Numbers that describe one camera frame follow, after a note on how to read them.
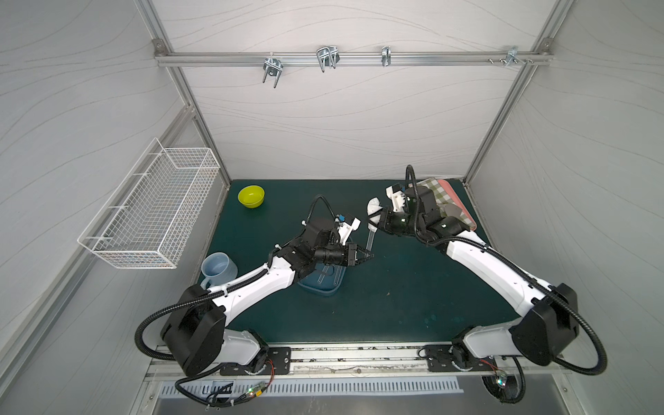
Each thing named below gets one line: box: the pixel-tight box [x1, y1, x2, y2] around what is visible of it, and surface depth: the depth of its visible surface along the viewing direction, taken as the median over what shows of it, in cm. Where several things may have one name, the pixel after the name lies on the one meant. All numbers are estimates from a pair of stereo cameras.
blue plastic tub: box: [297, 262, 347, 297], surface depth 84 cm
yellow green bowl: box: [237, 185, 266, 209], surface depth 113 cm
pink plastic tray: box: [437, 178, 478, 231], surface depth 116 cm
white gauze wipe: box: [366, 197, 384, 233], surface depth 78 cm
